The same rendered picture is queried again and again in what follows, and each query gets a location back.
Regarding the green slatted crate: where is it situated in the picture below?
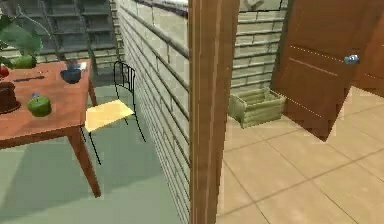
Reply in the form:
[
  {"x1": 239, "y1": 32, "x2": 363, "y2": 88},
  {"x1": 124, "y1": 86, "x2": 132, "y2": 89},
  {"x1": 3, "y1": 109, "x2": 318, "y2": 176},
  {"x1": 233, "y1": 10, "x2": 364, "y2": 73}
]
[{"x1": 227, "y1": 87, "x2": 288, "y2": 130}]

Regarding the dark blue bowl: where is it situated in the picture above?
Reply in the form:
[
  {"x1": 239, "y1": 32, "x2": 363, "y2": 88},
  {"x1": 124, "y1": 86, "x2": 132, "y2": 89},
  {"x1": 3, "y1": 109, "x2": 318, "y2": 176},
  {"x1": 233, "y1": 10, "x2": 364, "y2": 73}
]
[{"x1": 59, "y1": 68, "x2": 83, "y2": 85}]

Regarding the brown wooden table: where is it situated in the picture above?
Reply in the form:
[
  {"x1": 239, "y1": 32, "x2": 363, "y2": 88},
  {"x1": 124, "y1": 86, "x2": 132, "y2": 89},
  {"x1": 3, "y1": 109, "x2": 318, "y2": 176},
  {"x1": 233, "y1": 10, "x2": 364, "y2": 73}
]
[{"x1": 0, "y1": 58, "x2": 102, "y2": 199}]

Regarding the brown wooden room door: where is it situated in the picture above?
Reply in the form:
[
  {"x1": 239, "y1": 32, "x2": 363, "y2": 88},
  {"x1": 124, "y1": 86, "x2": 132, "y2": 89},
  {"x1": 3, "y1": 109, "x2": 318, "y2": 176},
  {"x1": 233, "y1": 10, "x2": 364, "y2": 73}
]
[{"x1": 269, "y1": 0, "x2": 384, "y2": 143}]

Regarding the green apple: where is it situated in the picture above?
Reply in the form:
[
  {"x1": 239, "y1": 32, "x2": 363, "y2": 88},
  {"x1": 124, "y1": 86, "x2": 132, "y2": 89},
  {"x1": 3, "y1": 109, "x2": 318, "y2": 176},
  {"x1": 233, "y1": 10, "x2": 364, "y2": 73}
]
[{"x1": 26, "y1": 95, "x2": 53, "y2": 118}]

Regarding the black knife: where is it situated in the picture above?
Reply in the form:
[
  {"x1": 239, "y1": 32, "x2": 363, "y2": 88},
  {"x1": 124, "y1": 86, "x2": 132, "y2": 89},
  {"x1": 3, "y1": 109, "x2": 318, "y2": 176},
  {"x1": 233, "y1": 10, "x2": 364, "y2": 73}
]
[{"x1": 13, "y1": 75, "x2": 46, "y2": 83}]

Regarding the silver door knob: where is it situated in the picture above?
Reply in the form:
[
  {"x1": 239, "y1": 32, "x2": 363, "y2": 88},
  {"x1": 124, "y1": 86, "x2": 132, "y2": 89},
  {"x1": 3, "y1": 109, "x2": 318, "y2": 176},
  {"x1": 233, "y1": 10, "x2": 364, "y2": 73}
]
[{"x1": 343, "y1": 54, "x2": 361, "y2": 65}]

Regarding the green house plant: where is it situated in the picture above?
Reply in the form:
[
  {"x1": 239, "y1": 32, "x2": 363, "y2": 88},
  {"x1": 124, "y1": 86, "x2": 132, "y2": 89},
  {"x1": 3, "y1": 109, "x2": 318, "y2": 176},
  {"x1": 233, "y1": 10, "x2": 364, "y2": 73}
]
[{"x1": 0, "y1": 5, "x2": 44, "y2": 70}]

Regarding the dark brown round cake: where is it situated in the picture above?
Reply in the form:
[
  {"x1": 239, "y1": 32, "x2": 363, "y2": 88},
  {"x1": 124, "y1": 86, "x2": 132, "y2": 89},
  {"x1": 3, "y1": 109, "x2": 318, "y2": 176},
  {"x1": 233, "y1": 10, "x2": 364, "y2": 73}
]
[{"x1": 0, "y1": 81, "x2": 22, "y2": 116}]

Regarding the brown wooden door frame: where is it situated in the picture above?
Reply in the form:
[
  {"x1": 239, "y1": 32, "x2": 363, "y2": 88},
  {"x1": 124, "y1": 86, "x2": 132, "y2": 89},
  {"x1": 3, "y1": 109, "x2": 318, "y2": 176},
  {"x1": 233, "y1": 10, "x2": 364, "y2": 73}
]
[{"x1": 187, "y1": 0, "x2": 241, "y2": 224}]

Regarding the black wire chair yellow seat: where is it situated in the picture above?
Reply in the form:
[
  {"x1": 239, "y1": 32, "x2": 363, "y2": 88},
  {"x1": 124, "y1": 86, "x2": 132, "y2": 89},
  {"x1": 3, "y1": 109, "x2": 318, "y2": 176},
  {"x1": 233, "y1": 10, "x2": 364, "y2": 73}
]
[{"x1": 79, "y1": 60, "x2": 147, "y2": 166}]

